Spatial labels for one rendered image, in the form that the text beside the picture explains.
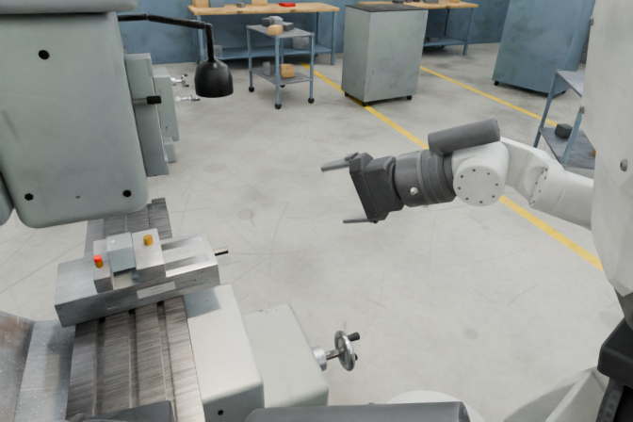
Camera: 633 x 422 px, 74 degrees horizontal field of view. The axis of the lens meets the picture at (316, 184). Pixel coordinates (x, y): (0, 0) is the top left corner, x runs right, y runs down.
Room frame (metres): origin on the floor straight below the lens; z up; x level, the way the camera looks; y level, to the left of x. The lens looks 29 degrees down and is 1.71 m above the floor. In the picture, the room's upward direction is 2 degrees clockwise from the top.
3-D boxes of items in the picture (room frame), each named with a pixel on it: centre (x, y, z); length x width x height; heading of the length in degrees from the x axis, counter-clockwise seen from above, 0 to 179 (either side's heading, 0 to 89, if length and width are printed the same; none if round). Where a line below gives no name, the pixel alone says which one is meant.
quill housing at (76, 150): (0.64, 0.40, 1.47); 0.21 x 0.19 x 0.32; 23
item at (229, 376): (0.64, 0.40, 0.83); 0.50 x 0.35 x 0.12; 113
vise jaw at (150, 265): (0.80, 0.40, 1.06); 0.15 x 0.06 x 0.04; 25
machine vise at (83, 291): (0.79, 0.42, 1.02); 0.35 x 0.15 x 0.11; 115
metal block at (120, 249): (0.77, 0.45, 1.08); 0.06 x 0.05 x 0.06; 25
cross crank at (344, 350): (0.84, -0.06, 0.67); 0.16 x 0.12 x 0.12; 113
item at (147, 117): (0.69, 0.29, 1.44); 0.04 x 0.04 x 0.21; 23
